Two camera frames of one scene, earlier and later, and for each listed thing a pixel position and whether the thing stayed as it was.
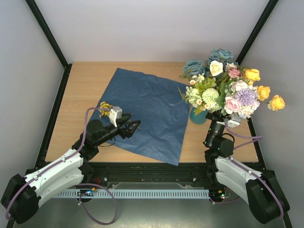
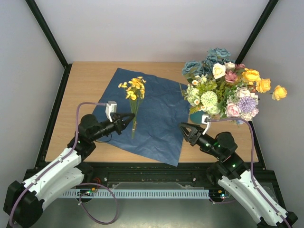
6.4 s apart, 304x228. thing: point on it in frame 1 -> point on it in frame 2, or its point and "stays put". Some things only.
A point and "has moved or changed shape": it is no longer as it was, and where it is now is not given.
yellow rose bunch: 277,102 -> 251,76
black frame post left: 52,41 stays put
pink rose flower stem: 232,70 has moved or changed shape
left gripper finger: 132,127 -> 124,124
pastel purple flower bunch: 244,99 has moved or changed shape
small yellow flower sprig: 103,104 -> 135,93
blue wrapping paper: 160,106 stays put
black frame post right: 265,15 stays put
